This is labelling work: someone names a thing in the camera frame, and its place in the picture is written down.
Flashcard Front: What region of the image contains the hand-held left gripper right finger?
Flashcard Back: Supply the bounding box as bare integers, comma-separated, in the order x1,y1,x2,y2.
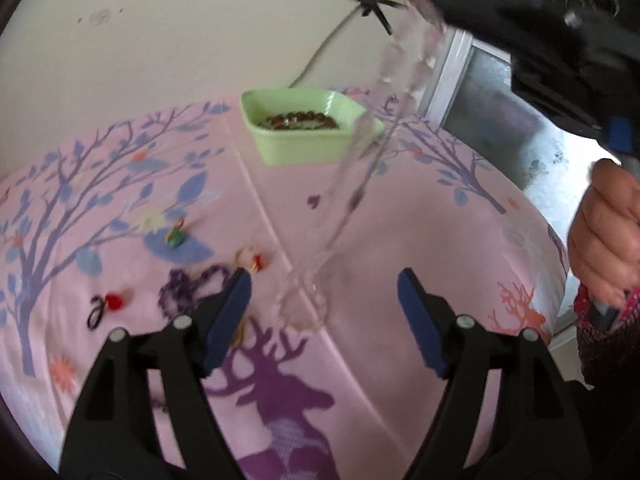
396,267,594,480

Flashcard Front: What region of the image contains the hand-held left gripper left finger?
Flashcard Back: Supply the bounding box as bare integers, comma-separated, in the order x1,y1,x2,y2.
59,267,253,480

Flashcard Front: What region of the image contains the clear pink bead necklace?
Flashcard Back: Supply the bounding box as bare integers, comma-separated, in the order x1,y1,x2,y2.
274,0,448,333

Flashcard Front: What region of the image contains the light green square tray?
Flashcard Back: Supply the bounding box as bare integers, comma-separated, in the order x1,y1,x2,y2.
240,88,386,167

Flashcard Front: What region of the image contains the person's right hand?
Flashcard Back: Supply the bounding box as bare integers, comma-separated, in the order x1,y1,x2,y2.
567,158,640,307

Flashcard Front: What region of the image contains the pink printed tablecloth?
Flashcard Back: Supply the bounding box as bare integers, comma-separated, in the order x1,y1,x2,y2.
0,87,571,480

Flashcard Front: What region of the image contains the white framed glass door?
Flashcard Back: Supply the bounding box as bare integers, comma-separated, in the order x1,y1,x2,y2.
415,0,640,241

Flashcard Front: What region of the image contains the purple bead bracelet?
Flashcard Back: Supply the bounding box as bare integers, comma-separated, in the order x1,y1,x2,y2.
157,264,232,318

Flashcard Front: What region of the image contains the gold ring with red tassel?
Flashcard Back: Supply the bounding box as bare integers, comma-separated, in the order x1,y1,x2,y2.
235,246,266,274

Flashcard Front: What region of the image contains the green charm with red string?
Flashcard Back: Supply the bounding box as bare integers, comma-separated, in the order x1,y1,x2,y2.
166,218,189,249

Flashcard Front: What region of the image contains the red pompom with black cord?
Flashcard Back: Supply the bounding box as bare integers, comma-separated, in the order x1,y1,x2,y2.
86,290,129,332

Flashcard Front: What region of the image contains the grey power cable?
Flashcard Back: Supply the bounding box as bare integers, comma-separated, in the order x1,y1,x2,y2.
289,5,370,89

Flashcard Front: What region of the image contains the brown bead bracelet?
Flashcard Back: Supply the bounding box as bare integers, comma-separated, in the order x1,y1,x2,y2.
257,110,339,132

